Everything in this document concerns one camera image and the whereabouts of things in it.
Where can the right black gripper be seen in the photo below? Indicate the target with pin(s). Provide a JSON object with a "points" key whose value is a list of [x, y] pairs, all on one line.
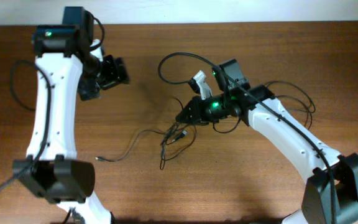
{"points": [[198, 116]]}

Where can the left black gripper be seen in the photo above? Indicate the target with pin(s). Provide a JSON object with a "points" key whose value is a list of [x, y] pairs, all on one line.
{"points": [[115, 73]]}

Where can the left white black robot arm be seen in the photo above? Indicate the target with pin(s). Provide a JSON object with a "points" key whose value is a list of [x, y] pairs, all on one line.
{"points": [[71, 65]]}

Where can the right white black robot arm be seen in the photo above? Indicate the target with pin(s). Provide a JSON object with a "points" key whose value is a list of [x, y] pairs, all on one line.
{"points": [[331, 192]]}

